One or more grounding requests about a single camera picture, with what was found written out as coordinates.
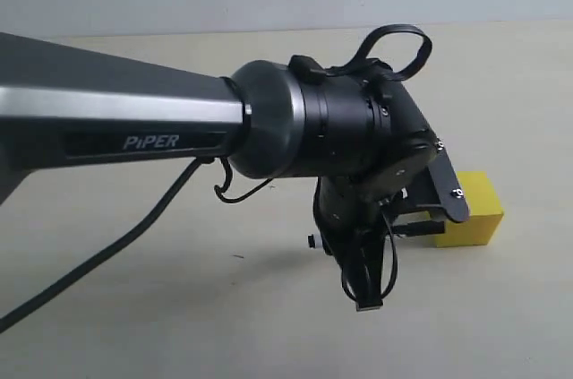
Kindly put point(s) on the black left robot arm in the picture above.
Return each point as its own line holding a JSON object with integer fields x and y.
{"x": 354, "y": 128}

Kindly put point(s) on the yellow cube block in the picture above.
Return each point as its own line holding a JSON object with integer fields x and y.
{"x": 485, "y": 213}

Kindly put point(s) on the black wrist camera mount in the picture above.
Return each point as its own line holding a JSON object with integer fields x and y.
{"x": 437, "y": 191}

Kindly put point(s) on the black and white marker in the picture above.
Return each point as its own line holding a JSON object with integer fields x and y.
{"x": 415, "y": 229}

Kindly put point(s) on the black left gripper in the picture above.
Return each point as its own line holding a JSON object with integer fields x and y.
{"x": 347, "y": 206}

